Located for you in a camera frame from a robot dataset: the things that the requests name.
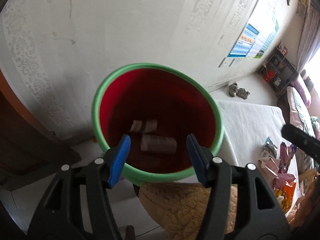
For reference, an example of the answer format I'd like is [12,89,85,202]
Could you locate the brown carton in bin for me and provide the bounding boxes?
[140,134,177,153]

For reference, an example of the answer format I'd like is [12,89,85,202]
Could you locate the pink snack bag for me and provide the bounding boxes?
[258,142,297,191]

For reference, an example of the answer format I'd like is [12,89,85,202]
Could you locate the orange snack bag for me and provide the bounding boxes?
[274,181,296,214]

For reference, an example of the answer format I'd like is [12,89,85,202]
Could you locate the silver blue wrapper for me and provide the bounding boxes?
[260,137,278,158]

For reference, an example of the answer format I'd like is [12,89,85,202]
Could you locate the pink curtain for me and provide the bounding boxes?
[297,4,319,73]

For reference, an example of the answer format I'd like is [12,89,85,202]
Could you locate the grey slippers on floor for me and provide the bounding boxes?
[228,82,250,100]

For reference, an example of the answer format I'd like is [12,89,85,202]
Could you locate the dark shelf unit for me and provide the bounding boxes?
[258,47,298,97]

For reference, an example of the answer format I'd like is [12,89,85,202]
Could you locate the bed with plaid quilt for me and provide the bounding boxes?
[286,74,319,140]

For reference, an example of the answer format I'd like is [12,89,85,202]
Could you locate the dark wooden furniture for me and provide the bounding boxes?
[1,74,81,191]

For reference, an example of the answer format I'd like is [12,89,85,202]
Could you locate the brown plush cushion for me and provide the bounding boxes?
[138,181,238,240]

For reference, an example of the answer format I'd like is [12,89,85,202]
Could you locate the blue wall poster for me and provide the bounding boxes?
[227,16,279,59]

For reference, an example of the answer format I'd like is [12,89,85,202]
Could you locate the red bin green rim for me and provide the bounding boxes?
[91,63,224,185]

